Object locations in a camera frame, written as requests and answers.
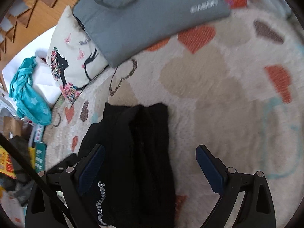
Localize black pants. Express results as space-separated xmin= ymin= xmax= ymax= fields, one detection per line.
xmin=78 ymin=103 xmax=175 ymax=227

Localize wooden stair railing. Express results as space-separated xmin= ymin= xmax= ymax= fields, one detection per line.
xmin=1 ymin=0 xmax=75 ymax=67

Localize teal star cloth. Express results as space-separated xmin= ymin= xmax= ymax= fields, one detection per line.
xmin=9 ymin=56 xmax=52 ymax=126

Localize black cable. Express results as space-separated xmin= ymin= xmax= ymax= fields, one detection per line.
xmin=0 ymin=132 xmax=72 ymax=228

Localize heart pattern quilt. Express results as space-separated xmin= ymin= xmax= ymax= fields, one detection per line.
xmin=43 ymin=9 xmax=303 ymax=227

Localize green box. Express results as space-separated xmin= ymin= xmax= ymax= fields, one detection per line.
xmin=35 ymin=142 xmax=47 ymax=173

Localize brown cardboard box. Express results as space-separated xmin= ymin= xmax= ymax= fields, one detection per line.
xmin=3 ymin=116 xmax=23 ymax=139

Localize grey laptop bag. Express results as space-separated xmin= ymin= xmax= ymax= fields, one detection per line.
xmin=73 ymin=0 xmax=231 ymax=67

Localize yellow red box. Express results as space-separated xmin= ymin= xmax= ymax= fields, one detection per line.
xmin=0 ymin=146 xmax=17 ymax=180

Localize white printed lady pillow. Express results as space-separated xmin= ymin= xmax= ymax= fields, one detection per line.
xmin=46 ymin=6 xmax=108 ymax=103

